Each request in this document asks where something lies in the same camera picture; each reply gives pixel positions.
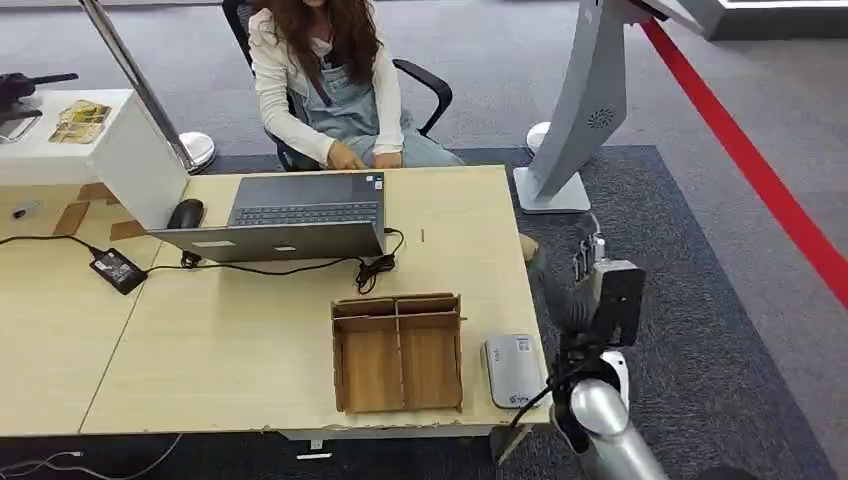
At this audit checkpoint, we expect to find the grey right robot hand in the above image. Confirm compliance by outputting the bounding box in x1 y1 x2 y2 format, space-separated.
519 215 609 335

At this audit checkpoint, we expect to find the grey card reader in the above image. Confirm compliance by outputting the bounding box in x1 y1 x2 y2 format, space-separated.
482 333 549 411

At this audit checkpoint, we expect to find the white round stanchion base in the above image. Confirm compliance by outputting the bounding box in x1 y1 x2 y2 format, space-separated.
525 120 553 158

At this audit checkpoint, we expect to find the wooden card box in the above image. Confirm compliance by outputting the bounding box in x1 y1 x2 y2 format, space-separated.
330 292 466 416

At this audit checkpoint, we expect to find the grey kiosk stand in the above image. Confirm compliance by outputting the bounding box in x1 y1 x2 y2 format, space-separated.
513 0 725 215

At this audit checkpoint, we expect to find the red barrier belt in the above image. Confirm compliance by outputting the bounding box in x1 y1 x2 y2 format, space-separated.
638 18 848 311

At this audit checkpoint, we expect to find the black office chair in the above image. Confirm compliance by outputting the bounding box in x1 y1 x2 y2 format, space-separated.
221 0 455 172

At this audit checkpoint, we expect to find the grey open laptop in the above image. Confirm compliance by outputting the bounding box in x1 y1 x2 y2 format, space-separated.
148 171 388 265

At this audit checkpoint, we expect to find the person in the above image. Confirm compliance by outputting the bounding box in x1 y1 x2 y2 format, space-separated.
248 0 466 172

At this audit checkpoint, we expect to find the grey platform with light strip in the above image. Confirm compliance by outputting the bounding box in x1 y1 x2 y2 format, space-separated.
702 0 848 42

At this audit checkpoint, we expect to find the black computer mouse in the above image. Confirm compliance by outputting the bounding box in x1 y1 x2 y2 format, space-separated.
166 197 207 232

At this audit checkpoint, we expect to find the black power adapter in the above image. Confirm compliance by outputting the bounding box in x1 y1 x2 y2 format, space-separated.
88 247 150 297

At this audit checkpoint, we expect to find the white cabinet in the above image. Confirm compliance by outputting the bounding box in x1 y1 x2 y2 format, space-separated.
0 88 191 232

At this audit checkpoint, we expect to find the steel stanchion pole with base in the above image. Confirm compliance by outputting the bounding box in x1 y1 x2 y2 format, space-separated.
77 0 219 176

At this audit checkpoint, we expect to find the brown cardboard piece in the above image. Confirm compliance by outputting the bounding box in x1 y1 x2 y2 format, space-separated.
51 199 91 238
75 182 121 205

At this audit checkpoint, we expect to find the yellow printed brochure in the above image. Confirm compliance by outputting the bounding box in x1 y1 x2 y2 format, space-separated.
47 99 113 146

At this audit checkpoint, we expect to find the black device on cabinet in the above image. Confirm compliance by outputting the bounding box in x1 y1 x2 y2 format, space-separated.
0 71 80 125

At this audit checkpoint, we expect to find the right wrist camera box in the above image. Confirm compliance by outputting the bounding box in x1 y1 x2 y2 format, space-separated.
588 258 648 350

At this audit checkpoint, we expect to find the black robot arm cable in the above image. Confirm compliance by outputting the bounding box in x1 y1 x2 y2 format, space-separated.
508 344 584 429

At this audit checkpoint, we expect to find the wooden table bracket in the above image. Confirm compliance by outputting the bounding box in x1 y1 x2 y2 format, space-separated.
489 423 535 466

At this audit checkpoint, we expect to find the black laptop charger cable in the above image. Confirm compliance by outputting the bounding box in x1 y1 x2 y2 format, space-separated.
145 227 406 297

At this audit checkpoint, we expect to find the white floor cable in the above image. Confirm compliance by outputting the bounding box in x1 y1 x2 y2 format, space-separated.
0 433 184 480

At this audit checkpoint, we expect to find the black mains cable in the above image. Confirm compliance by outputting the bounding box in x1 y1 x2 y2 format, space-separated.
0 234 106 259

